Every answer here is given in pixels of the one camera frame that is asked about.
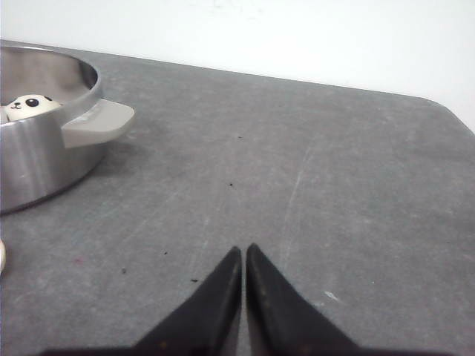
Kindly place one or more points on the stainless steel steamer pot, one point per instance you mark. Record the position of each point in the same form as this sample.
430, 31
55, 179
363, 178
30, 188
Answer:
45, 154

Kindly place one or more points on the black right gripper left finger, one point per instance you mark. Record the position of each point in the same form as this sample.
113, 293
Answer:
199, 326

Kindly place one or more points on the cream rectangular tray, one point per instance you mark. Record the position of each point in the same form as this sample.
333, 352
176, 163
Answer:
3, 255

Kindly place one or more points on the panda bun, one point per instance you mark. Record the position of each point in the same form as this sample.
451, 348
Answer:
29, 105

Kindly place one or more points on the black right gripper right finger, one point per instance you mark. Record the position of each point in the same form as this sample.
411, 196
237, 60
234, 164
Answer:
376, 314

